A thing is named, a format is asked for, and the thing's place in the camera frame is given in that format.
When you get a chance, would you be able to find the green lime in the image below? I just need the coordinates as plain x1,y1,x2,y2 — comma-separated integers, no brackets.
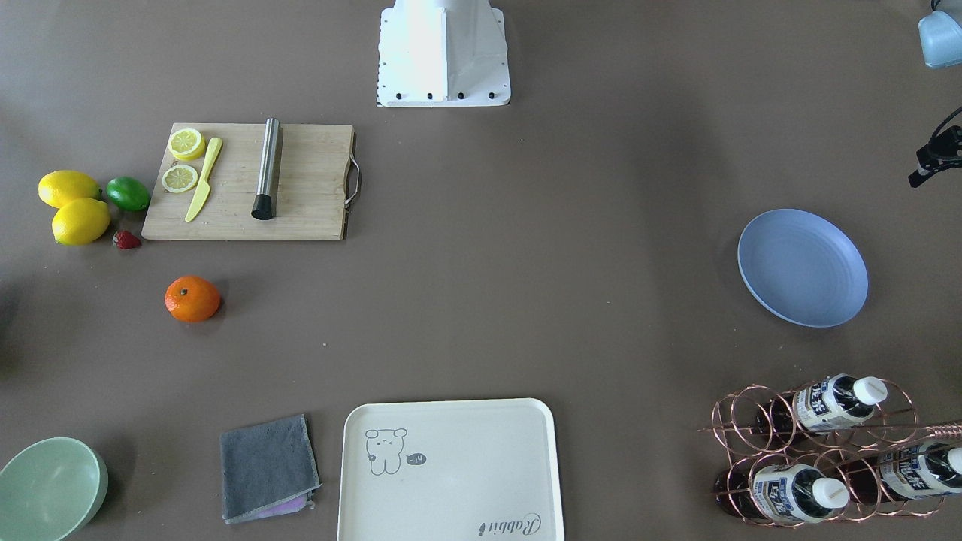
105,176,151,212

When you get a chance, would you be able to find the back tea bottle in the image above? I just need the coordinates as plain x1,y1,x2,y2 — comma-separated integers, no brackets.
752,373,889,445
839,440,961,506

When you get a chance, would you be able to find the yellow plastic knife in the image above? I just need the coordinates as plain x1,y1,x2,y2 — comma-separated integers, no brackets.
183,137,223,222

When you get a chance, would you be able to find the red strawberry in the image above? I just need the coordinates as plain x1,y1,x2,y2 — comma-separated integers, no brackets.
111,230,142,250

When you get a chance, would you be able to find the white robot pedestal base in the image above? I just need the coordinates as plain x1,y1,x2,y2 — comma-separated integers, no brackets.
376,1,512,107

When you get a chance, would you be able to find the lemon slice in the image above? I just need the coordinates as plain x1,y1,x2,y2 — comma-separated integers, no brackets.
161,164,199,194
166,128,207,161

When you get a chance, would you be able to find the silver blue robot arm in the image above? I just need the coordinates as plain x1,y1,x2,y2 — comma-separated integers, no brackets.
918,1,961,71

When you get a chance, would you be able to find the upper lemon slice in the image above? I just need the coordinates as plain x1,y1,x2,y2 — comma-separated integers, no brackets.
161,164,199,194

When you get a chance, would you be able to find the grey folded cloth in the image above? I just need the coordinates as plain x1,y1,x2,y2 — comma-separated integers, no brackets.
219,413,322,524

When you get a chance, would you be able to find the front tea bottle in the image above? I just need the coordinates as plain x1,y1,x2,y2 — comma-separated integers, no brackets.
712,462,851,527

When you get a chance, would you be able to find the steel muddler black tip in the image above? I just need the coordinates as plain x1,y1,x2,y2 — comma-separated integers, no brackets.
251,117,284,220

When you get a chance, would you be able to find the green bowl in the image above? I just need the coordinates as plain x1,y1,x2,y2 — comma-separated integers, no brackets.
1,437,109,540

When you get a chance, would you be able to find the lower lemon slice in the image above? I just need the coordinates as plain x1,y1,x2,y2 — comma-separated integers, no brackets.
166,128,207,161

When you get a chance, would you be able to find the blue round plate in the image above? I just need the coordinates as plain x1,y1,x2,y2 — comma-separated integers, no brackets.
737,208,870,328

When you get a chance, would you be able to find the whole lemon near strawberry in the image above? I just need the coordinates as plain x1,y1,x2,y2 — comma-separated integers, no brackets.
51,198,110,246

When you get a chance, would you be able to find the tea bottle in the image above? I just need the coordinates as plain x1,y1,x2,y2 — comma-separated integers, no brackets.
752,373,889,445
712,462,851,527
839,440,961,506

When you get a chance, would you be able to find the whole lemon outer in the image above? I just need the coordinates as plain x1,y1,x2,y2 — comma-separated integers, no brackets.
38,169,101,209

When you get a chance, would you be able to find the cream rabbit tray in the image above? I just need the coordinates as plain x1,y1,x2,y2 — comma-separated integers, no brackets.
337,397,566,540

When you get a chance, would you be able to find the wooden cutting board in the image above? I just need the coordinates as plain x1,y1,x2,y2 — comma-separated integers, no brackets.
141,122,356,242

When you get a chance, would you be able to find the copper wire bottle rack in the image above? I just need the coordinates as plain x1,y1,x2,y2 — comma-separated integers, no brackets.
709,381,960,528

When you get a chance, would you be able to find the orange mandarin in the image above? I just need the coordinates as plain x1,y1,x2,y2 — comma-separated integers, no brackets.
164,275,221,322

